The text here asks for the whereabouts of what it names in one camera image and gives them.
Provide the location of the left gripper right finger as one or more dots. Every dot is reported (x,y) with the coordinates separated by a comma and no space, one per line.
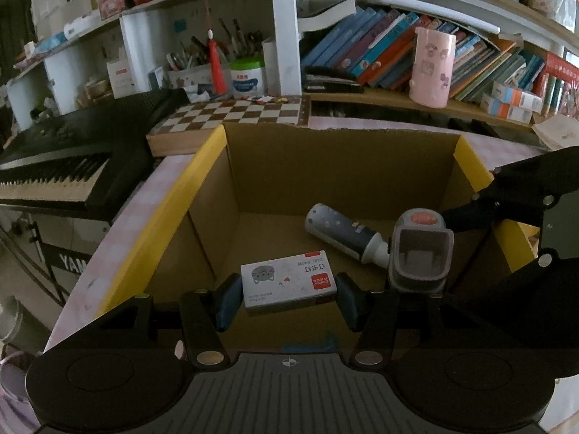
(366,312)

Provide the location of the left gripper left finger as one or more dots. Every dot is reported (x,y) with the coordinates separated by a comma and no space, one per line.
(207,313)

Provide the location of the white staples box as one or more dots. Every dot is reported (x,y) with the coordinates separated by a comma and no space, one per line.
(299,278)

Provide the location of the grey bottle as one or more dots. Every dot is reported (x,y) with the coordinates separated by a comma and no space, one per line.
(351,237)

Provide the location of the stack of papers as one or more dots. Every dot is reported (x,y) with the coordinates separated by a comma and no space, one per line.
(558,132)

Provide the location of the pink desk mat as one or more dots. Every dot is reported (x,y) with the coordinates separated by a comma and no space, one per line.
(89,293)

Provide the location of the orange blue box lower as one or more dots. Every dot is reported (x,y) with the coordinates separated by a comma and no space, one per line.
(494,107)

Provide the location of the orange blue box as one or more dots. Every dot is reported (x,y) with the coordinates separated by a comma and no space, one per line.
(517,97)
(494,107)

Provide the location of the orange blue box upper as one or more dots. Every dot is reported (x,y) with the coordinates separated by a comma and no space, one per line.
(517,97)

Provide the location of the yellow cardboard box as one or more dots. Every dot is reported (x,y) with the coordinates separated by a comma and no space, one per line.
(244,197)

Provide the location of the red book set box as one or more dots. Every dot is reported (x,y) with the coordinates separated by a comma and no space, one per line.
(557,67)

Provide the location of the pink cylindrical container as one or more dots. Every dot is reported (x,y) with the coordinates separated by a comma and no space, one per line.
(434,56)

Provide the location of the checkered chess board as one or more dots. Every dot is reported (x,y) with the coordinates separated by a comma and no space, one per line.
(186,130)

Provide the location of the black electric keyboard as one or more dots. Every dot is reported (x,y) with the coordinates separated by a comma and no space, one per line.
(87,163)

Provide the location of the white green jar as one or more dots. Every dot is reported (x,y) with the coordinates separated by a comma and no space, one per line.
(248,76)

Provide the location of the white bookshelf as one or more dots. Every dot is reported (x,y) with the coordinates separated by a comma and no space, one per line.
(146,34)

